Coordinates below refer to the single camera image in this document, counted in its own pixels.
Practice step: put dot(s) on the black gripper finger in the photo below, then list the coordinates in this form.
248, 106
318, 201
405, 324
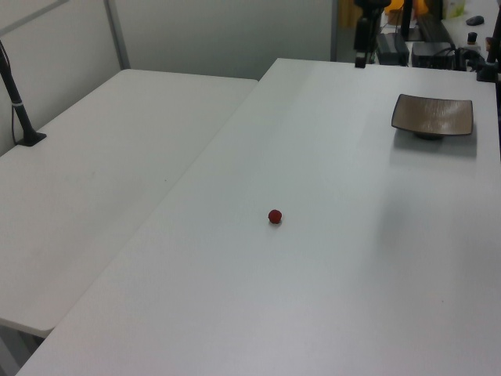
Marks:
373, 35
361, 43

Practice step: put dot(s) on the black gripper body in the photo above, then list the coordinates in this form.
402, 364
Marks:
370, 3

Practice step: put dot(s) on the red strawberry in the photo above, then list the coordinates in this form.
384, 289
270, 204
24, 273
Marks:
275, 216

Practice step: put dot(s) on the square brown ceramic plate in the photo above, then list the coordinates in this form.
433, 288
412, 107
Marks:
433, 116

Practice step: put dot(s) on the black power supply box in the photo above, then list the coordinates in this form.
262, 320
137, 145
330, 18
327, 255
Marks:
391, 47

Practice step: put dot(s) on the orange object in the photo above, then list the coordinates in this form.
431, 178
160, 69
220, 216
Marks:
419, 6

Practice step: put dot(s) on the black electronics box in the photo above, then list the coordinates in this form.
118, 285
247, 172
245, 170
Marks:
432, 53

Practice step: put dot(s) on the green and white box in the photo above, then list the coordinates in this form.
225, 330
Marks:
455, 8

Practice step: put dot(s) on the dark computer mouse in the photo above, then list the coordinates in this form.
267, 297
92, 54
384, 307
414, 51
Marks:
475, 20

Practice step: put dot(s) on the black clamp stand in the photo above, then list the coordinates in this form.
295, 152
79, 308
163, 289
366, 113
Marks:
488, 66

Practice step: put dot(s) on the black vertical post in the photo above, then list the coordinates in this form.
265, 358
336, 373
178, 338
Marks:
406, 19

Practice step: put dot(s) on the black camera stand pole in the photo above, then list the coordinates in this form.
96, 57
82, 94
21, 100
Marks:
15, 98

